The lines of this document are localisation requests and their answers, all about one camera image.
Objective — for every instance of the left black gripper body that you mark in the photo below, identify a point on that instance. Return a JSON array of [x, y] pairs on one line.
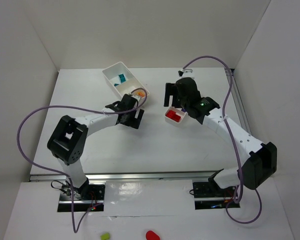
[[127, 110]]

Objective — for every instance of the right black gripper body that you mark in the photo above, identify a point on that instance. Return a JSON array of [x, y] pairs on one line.
[[172, 91]]

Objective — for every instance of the multicolour lego tower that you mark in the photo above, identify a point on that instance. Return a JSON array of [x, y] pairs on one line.
[[141, 94]]

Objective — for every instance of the red curved lego brick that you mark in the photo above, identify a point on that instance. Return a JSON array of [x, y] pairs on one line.
[[175, 117]]

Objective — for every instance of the red sloped lego brick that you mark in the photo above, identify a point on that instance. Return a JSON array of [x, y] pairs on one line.
[[169, 113]]

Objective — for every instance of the small teal lego brick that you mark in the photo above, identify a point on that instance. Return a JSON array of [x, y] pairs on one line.
[[122, 78]]

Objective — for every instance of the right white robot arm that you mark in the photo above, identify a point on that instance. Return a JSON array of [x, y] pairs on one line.
[[257, 161]]

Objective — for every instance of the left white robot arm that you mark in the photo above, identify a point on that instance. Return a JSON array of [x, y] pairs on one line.
[[68, 139]]

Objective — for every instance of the red object at edge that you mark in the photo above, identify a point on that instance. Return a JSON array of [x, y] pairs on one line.
[[151, 235]]

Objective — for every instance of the green lego outside workspace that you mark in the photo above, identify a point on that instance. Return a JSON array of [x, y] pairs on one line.
[[105, 236]]

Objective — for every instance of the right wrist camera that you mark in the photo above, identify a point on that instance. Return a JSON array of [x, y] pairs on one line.
[[186, 73]]

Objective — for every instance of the aluminium rail right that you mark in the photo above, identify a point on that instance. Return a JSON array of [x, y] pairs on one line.
[[240, 100]]

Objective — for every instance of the aluminium rail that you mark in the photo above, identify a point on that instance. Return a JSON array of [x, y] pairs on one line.
[[240, 100], [143, 176]]

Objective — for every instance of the aluminium rail front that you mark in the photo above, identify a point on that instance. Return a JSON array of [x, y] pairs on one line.
[[143, 176]]

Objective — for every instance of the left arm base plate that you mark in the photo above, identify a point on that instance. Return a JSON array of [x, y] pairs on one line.
[[93, 198]]

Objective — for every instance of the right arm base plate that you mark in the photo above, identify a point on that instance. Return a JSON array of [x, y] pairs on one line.
[[209, 197]]

